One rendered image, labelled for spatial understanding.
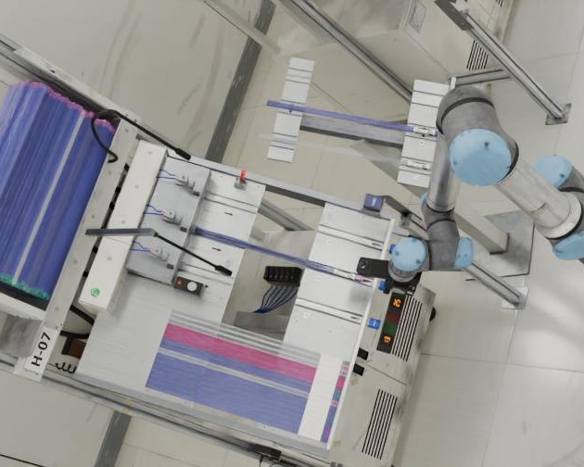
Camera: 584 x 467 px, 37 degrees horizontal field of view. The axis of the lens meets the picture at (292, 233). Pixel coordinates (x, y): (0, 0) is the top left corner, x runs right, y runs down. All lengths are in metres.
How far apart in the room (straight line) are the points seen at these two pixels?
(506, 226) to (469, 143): 1.42
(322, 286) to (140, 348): 0.52
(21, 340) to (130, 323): 0.29
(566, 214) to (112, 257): 1.18
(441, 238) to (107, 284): 0.90
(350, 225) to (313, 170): 1.53
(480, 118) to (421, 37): 1.38
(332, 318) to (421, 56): 1.17
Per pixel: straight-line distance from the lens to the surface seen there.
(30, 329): 2.35
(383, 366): 2.96
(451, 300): 3.19
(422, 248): 2.08
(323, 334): 2.40
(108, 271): 2.40
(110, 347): 2.44
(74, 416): 4.16
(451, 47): 3.31
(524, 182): 1.92
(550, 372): 2.90
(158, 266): 2.40
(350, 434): 2.88
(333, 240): 2.46
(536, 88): 3.17
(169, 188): 2.47
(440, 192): 2.10
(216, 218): 2.49
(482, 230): 3.02
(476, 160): 1.79
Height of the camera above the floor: 2.44
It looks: 39 degrees down
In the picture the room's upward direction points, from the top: 59 degrees counter-clockwise
